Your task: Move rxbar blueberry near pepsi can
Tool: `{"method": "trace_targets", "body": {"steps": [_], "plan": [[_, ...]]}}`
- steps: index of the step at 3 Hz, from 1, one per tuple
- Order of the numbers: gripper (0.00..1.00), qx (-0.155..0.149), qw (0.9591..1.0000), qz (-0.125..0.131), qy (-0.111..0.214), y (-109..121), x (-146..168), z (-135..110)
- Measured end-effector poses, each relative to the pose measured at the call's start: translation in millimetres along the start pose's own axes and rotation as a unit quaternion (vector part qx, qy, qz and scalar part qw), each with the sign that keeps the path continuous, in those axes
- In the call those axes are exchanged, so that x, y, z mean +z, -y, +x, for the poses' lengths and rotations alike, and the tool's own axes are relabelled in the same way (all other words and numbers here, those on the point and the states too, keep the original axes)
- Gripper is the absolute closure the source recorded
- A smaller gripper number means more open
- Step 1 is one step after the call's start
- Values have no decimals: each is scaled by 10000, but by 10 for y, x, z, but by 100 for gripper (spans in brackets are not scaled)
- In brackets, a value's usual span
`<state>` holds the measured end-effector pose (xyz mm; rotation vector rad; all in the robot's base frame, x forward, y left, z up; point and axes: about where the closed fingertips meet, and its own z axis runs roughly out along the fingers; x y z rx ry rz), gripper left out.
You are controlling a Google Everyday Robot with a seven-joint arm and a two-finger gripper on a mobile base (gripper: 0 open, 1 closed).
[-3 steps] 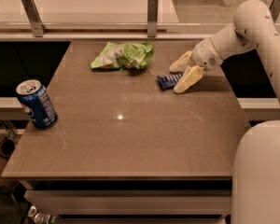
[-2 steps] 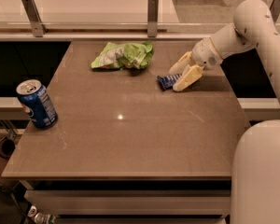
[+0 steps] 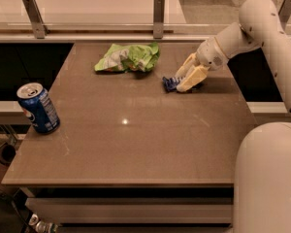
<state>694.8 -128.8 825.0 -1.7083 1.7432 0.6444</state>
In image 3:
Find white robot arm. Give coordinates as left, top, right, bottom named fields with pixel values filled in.
left=176, top=0, right=291, bottom=233

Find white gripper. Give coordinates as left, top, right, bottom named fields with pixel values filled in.
left=175, top=36, right=229, bottom=92

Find green chip bag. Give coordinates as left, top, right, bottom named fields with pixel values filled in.
left=94, top=42, right=160, bottom=73

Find right metal rail bracket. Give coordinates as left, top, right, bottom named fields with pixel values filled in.
left=278, top=0, right=291, bottom=28

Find blue pepsi can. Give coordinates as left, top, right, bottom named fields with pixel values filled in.
left=16, top=83, right=60, bottom=134

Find blue rxbar blueberry wrapper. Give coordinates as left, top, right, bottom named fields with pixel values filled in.
left=162, top=77, right=183, bottom=92

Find middle metal rail bracket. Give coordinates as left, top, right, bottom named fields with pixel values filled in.
left=153, top=0, right=165, bottom=39

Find cans under table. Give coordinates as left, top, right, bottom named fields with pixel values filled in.
left=29, top=214, right=58, bottom=233

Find grey table drawer front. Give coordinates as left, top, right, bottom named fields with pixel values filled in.
left=26, top=198, right=233, bottom=224

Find metal rail bracket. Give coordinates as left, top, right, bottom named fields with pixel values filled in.
left=153, top=0, right=165, bottom=39
left=278, top=0, right=291, bottom=28
left=22, top=0, right=49, bottom=39

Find left metal rail bracket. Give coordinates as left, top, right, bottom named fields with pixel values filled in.
left=22, top=0, right=49, bottom=39

